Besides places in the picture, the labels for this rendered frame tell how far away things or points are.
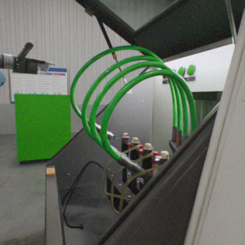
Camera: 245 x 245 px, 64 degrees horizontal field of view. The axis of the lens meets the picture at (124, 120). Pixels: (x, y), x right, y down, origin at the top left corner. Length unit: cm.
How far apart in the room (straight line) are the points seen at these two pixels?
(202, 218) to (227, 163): 10
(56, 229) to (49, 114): 343
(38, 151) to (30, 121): 58
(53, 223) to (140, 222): 28
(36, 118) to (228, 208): 373
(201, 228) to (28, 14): 755
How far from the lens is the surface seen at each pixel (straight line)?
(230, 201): 34
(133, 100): 101
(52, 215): 61
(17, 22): 769
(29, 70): 120
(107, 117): 38
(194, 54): 78
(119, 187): 65
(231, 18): 46
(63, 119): 392
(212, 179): 36
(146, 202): 34
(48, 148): 401
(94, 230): 74
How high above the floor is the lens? 126
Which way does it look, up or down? 7 degrees down
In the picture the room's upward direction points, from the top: 1 degrees clockwise
